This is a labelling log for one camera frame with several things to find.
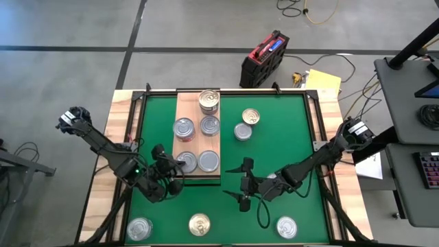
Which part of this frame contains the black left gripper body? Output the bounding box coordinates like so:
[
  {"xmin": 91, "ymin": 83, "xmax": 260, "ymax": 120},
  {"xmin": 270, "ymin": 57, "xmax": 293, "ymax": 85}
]
[{"xmin": 150, "ymin": 143, "xmax": 183, "ymax": 197}]

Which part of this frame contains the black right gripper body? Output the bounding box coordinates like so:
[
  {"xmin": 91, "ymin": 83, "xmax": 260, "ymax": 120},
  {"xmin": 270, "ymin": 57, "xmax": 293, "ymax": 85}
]
[{"xmin": 238, "ymin": 157, "xmax": 275, "ymax": 213}]

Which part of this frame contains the plain grey lid can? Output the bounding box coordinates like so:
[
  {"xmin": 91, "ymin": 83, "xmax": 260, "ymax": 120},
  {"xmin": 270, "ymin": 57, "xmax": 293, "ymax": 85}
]
[{"xmin": 234, "ymin": 122, "xmax": 254, "ymax": 142}]

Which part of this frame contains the green label can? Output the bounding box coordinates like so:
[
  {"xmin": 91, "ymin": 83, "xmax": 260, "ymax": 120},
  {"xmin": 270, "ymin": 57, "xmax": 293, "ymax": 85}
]
[{"xmin": 200, "ymin": 115, "xmax": 222, "ymax": 137}]

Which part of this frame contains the green table mat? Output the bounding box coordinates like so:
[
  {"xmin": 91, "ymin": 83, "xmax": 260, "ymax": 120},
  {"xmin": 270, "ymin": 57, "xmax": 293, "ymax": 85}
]
[{"xmin": 125, "ymin": 94, "xmax": 330, "ymax": 245}]

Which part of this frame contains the wooden board tray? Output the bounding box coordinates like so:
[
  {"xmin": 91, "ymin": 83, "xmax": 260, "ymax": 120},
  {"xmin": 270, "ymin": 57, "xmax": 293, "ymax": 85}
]
[{"xmin": 169, "ymin": 87, "xmax": 222, "ymax": 187}]

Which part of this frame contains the blue white label can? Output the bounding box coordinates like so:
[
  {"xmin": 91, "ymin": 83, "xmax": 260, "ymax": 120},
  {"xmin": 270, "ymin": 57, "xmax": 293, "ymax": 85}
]
[{"xmin": 126, "ymin": 217, "xmax": 154, "ymax": 242}]

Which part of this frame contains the red black tool case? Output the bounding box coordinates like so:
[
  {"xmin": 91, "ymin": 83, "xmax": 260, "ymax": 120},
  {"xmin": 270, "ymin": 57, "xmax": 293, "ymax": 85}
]
[{"xmin": 239, "ymin": 30, "xmax": 291, "ymax": 89}]

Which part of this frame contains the white paper sheet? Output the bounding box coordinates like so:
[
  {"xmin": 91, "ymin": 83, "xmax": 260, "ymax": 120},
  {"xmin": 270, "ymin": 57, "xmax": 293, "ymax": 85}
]
[{"xmin": 355, "ymin": 150, "xmax": 384, "ymax": 181}]

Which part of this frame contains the yellow paper pad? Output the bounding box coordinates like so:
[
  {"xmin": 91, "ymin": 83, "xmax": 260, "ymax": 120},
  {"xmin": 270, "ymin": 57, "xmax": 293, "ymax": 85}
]
[{"xmin": 304, "ymin": 68, "xmax": 343, "ymax": 99}]

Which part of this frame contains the grey metal stand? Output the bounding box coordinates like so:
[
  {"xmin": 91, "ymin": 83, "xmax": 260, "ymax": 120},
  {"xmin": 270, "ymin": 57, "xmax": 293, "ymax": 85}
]
[{"xmin": 0, "ymin": 139, "xmax": 58, "ymax": 247}]

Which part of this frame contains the grey desk top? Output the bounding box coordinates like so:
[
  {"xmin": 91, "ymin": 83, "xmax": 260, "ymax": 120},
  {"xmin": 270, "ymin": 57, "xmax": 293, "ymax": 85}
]
[
  {"xmin": 372, "ymin": 56, "xmax": 439, "ymax": 145},
  {"xmin": 384, "ymin": 142, "xmax": 439, "ymax": 229}
]

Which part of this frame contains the black keyboard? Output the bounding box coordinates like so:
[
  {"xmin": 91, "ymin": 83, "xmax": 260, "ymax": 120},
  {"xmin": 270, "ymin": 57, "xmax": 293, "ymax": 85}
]
[{"xmin": 413, "ymin": 150, "xmax": 439, "ymax": 190}]

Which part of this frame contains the tablet screen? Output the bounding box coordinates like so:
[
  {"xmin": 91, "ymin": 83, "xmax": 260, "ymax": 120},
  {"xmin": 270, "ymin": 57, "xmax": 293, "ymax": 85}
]
[{"xmin": 414, "ymin": 60, "xmax": 439, "ymax": 100}]

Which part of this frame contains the black pole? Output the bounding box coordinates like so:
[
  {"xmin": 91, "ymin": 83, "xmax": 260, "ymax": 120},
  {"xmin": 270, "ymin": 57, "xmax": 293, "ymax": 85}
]
[{"xmin": 387, "ymin": 16, "xmax": 439, "ymax": 70}]

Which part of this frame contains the black aluminium table frame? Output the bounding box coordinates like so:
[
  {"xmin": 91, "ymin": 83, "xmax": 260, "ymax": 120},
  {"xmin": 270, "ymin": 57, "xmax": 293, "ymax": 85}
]
[{"xmin": 73, "ymin": 82, "xmax": 377, "ymax": 247}]

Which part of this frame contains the black power cable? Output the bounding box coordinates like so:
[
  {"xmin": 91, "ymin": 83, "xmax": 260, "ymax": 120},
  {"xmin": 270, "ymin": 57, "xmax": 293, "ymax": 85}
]
[{"xmin": 284, "ymin": 53, "xmax": 357, "ymax": 85}]

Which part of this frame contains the thin black cable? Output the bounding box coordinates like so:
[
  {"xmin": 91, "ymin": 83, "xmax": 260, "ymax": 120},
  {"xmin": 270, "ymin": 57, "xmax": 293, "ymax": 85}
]
[{"xmin": 12, "ymin": 141, "xmax": 42, "ymax": 165}]

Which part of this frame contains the yellow cable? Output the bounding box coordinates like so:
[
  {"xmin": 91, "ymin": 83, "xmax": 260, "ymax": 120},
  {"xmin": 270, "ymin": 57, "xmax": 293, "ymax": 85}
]
[{"xmin": 303, "ymin": 0, "xmax": 340, "ymax": 25}]

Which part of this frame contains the black floor cable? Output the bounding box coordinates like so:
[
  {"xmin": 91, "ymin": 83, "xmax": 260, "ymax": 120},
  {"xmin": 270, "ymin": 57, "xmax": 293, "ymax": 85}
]
[{"xmin": 276, "ymin": 0, "xmax": 305, "ymax": 18}]

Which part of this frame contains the coiled black cable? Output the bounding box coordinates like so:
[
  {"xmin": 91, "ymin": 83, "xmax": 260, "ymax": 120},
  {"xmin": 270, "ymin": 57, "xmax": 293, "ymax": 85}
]
[{"xmin": 416, "ymin": 104, "xmax": 439, "ymax": 131}]

